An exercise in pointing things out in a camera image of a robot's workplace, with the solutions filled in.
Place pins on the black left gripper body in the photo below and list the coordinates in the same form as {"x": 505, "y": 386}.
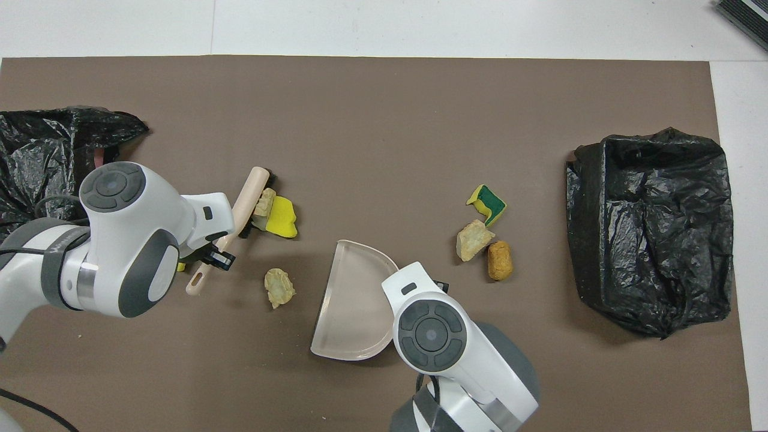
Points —
{"x": 221, "y": 260}

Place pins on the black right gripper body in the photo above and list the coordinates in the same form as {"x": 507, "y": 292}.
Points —
{"x": 442, "y": 287}

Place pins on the cream toast piece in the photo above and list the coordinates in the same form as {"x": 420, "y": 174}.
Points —
{"x": 474, "y": 240}

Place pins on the brown bread roll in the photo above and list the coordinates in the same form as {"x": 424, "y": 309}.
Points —
{"x": 500, "y": 260}

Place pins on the toy croissant pastry piece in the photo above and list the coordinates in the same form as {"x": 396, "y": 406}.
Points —
{"x": 279, "y": 288}
{"x": 264, "y": 203}

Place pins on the beige hand brush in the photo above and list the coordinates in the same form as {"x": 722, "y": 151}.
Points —
{"x": 249, "y": 198}

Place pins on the beige plastic dustpan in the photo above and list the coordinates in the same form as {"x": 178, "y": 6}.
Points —
{"x": 354, "y": 300}

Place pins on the yellow and green sponge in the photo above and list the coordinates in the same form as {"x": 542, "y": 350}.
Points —
{"x": 489, "y": 205}

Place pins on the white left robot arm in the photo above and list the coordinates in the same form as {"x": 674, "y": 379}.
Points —
{"x": 132, "y": 240}

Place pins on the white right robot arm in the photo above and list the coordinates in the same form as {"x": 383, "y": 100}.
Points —
{"x": 444, "y": 342}

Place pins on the pink bin under bag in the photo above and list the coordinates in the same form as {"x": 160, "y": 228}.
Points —
{"x": 99, "y": 159}

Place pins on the black trash bag bin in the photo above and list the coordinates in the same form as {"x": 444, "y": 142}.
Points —
{"x": 36, "y": 150}
{"x": 642, "y": 228}

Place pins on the brown paper table mat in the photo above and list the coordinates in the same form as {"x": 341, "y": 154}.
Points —
{"x": 384, "y": 120}

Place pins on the dark ribbed box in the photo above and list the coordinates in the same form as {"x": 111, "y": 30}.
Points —
{"x": 747, "y": 18}

